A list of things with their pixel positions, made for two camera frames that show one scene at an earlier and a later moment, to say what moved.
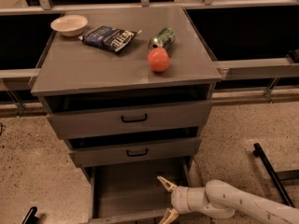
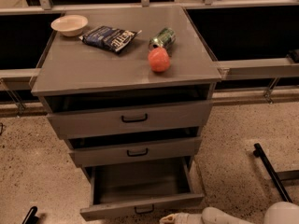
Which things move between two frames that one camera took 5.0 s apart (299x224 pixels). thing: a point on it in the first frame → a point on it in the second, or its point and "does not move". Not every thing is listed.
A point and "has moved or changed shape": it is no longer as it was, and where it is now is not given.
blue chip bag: x=113 y=39 does not move
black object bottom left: x=31 y=218 does not move
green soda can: x=164 y=39 does not move
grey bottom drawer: x=132 y=192 has moved or changed shape
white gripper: x=179 y=199 → x=218 y=217
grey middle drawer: x=132 y=147 does not move
